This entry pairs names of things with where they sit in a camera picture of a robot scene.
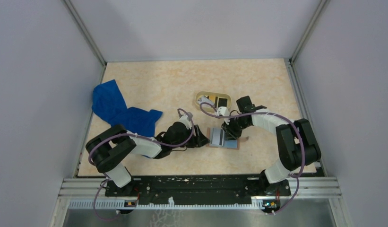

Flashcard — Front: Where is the tan leather card holder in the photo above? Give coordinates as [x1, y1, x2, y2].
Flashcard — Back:
[207, 128, 249, 150]

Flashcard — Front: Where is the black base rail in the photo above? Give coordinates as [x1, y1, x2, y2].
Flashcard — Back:
[105, 174, 291, 205]

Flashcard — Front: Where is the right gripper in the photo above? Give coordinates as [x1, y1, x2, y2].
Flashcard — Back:
[221, 115, 250, 141]

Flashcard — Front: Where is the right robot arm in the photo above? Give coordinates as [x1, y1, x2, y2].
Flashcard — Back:
[217, 96, 321, 195]

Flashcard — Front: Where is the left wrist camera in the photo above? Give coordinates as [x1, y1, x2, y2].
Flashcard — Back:
[179, 112, 193, 130]

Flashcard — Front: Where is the beige oval tray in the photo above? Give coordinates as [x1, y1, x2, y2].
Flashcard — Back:
[194, 91, 232, 112]

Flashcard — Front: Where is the white card being carried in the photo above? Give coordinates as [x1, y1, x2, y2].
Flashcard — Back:
[210, 128, 225, 147]

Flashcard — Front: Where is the aluminium frame rail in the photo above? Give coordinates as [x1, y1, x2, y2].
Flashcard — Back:
[59, 177, 342, 210]

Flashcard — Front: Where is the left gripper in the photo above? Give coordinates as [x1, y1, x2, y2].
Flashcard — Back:
[171, 124, 210, 149]

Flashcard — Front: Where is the white card in tray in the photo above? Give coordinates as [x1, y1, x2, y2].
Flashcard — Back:
[196, 96, 215, 106]

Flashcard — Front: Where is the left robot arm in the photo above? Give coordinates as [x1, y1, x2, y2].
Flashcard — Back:
[85, 121, 210, 196]

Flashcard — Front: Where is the blue cloth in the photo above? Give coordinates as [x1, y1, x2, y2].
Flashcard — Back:
[92, 79, 163, 137]

